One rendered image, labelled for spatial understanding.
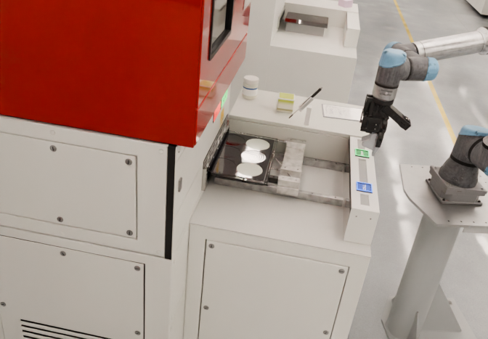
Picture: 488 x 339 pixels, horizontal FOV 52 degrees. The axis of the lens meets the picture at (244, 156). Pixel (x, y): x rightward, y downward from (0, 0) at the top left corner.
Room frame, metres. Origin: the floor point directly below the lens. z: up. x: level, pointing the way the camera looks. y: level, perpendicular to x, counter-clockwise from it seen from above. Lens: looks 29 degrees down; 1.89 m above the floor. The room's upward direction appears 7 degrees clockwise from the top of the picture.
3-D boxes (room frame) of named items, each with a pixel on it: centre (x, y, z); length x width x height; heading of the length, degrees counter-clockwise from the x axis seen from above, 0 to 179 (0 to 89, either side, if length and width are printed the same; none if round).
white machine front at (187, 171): (1.61, 0.15, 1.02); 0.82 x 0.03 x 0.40; 173
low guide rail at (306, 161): (1.92, -0.18, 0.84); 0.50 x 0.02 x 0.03; 83
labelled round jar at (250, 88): (2.24, 0.01, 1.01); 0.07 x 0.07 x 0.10
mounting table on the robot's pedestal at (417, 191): (1.81, -0.90, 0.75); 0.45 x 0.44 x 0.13; 97
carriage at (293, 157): (1.78, -0.20, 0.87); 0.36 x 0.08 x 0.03; 173
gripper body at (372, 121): (1.54, -0.42, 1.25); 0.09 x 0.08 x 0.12; 83
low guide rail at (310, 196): (1.65, -0.15, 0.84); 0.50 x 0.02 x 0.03; 83
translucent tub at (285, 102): (2.14, -0.16, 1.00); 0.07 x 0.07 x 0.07; 87
